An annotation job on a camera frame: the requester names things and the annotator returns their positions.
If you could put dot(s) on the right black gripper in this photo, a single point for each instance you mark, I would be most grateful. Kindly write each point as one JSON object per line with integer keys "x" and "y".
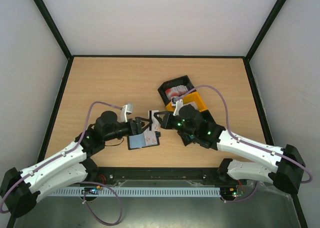
{"x": 165, "y": 120}

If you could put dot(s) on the red dotted card stack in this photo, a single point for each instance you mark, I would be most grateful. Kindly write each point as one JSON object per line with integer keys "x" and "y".
{"x": 176, "y": 91}

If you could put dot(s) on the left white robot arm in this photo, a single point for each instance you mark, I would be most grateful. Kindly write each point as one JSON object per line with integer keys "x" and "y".
{"x": 21, "y": 190}

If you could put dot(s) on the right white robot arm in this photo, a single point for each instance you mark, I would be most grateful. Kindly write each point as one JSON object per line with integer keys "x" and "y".
{"x": 281, "y": 166}

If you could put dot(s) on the white patterned card stack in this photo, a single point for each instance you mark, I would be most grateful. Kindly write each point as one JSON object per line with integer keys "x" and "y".
{"x": 192, "y": 105}

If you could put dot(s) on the black leather card holder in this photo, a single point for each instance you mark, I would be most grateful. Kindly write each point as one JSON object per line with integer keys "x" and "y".
{"x": 138, "y": 141}

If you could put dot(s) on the black aluminium frame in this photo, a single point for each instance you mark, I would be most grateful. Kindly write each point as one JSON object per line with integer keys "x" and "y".
{"x": 246, "y": 60}

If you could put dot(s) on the black bin with teal cards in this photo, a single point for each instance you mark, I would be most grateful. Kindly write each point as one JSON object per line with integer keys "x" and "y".
{"x": 202, "y": 131}

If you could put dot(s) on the light blue cable duct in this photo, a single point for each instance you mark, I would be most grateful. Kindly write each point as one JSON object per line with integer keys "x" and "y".
{"x": 190, "y": 192}

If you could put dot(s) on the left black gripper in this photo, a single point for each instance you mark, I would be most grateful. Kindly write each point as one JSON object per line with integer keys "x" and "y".
{"x": 137, "y": 122}

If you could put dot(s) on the yellow bin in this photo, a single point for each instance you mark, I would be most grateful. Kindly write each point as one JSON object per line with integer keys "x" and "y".
{"x": 195, "y": 99}

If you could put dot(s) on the black bin with red cards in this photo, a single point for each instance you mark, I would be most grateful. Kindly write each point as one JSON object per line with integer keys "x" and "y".
{"x": 183, "y": 80}

